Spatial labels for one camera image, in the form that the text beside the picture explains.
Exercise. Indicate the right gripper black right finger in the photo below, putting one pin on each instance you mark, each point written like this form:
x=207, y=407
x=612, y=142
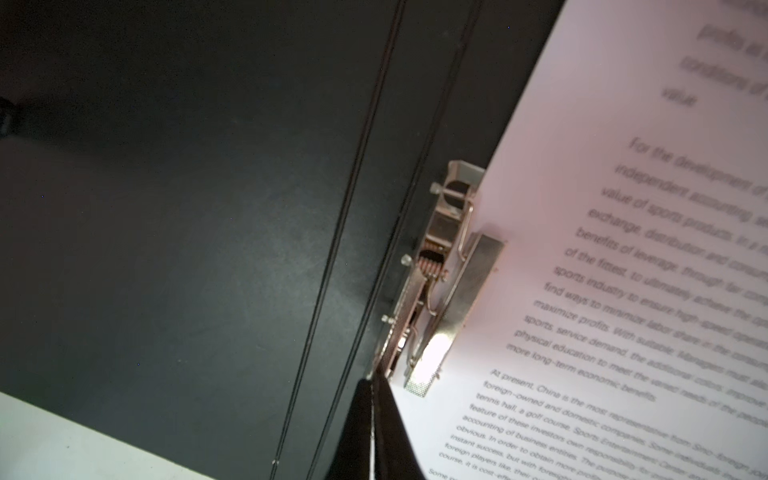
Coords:
x=394, y=458

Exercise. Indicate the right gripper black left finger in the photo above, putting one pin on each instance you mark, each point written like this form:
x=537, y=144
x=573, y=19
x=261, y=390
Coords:
x=352, y=458

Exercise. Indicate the black file folder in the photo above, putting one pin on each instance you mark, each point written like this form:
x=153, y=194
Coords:
x=203, y=204

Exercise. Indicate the metal folder clip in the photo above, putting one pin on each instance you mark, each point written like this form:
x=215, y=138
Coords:
x=443, y=280

